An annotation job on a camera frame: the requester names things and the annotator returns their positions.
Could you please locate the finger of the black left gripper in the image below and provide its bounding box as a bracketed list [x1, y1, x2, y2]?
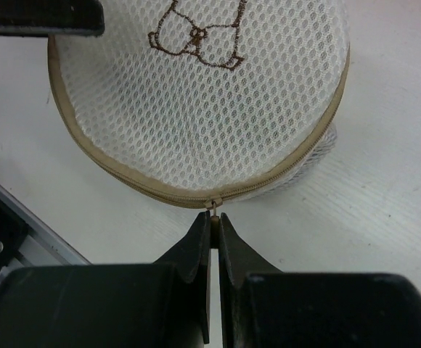
[0, 0, 105, 37]

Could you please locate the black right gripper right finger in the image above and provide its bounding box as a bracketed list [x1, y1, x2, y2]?
[218, 213, 281, 347]

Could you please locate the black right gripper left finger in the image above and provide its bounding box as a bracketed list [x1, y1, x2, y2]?
[155, 212, 211, 344]

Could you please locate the white mesh laundry bag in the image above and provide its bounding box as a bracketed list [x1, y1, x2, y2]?
[48, 1, 350, 210]

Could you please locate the aluminium mounting rail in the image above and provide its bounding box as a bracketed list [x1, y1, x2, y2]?
[0, 185, 89, 283]

